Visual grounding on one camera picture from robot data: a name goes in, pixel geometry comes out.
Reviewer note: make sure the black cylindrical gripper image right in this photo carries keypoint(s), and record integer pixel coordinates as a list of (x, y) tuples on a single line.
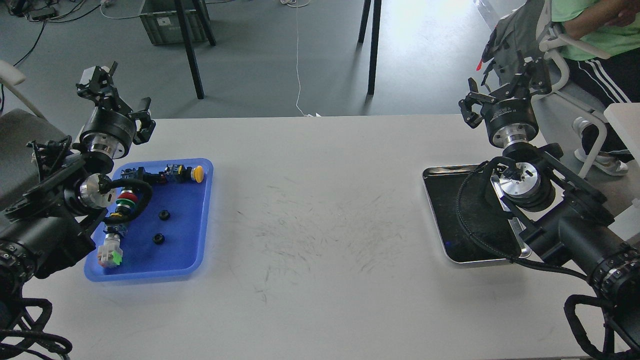
[(511, 120)]

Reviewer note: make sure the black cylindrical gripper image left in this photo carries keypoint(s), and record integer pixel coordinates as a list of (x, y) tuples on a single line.
[(108, 129)]

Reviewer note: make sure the small black gear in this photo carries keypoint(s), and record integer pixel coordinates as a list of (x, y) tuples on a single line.
[(158, 238), (164, 215)]

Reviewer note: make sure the silver metal tray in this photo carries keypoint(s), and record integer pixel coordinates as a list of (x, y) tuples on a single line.
[(442, 184)]

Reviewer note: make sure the blue plastic tray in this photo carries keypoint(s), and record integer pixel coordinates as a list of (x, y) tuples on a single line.
[(185, 230)]

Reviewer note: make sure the grey backpack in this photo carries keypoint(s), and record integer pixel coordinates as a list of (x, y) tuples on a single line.
[(514, 38)]

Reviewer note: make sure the red and green push buttons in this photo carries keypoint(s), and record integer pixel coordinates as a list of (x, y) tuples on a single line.
[(126, 201)]

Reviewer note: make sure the grey plastic crate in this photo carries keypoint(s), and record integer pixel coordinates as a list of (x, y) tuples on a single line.
[(160, 21)]

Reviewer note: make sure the black table leg left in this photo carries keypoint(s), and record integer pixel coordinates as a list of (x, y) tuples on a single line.
[(185, 29)]

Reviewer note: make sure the black table leg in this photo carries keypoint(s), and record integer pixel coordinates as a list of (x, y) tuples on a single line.
[(185, 29), (376, 7)]

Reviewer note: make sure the seated person green shirt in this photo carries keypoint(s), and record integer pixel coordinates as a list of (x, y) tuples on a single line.
[(611, 26)]

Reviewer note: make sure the black table leg right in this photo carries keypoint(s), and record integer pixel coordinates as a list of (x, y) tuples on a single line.
[(376, 7)]

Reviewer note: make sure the black connector switch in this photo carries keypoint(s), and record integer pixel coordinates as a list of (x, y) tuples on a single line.
[(140, 173)]

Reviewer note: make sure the yellow push button switch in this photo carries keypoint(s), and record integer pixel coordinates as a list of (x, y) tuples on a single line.
[(179, 173)]

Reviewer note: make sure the blue black small switch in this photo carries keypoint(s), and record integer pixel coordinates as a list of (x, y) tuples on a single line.
[(120, 229)]

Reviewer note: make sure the white green square switch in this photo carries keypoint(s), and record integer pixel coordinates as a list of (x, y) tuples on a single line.
[(109, 254)]

